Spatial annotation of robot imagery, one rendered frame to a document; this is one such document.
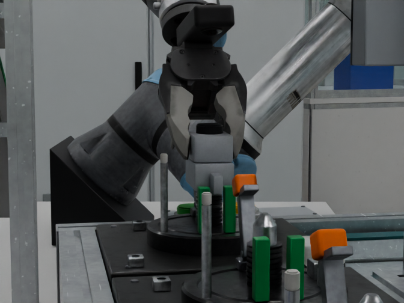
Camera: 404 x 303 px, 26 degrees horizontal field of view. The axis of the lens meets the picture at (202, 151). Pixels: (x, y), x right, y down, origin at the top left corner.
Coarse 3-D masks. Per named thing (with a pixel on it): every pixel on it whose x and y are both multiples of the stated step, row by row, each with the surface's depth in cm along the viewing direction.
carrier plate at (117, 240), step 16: (112, 224) 108; (128, 224) 108; (288, 224) 108; (112, 240) 99; (128, 240) 99; (144, 240) 99; (112, 256) 92; (144, 256) 92; (160, 256) 92; (176, 256) 92; (192, 256) 92; (224, 256) 92; (240, 256) 92; (112, 272) 85; (128, 272) 86; (144, 272) 86; (160, 272) 86; (176, 272) 86; (192, 272) 87
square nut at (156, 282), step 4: (152, 280) 79; (156, 280) 79; (160, 280) 79; (164, 280) 79; (168, 280) 79; (152, 284) 80; (156, 284) 79; (160, 284) 79; (164, 284) 79; (168, 284) 79; (156, 288) 79; (160, 288) 79; (164, 288) 79; (168, 288) 79
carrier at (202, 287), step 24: (264, 216) 73; (264, 240) 68; (288, 240) 69; (240, 264) 78; (264, 264) 68; (288, 264) 69; (312, 264) 75; (120, 288) 80; (144, 288) 80; (192, 288) 73; (216, 288) 73; (240, 288) 73; (264, 288) 69; (312, 288) 73; (360, 288) 80
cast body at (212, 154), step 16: (208, 128) 96; (192, 144) 95; (208, 144) 95; (224, 144) 95; (192, 160) 96; (208, 160) 95; (224, 160) 95; (192, 176) 96; (208, 176) 95; (224, 176) 95
